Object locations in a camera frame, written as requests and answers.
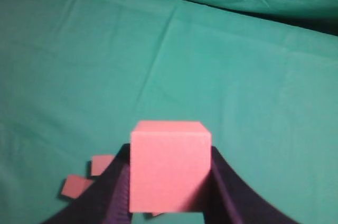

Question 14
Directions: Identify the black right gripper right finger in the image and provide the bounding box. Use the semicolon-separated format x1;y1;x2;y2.
203;146;296;224

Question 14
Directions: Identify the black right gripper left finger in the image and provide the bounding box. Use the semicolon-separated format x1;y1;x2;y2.
44;144;132;224

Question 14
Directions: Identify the pink cube column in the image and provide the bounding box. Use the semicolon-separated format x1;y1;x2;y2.
129;120;212;213
151;212;163;217
90;155;114;176
61;174;93;199

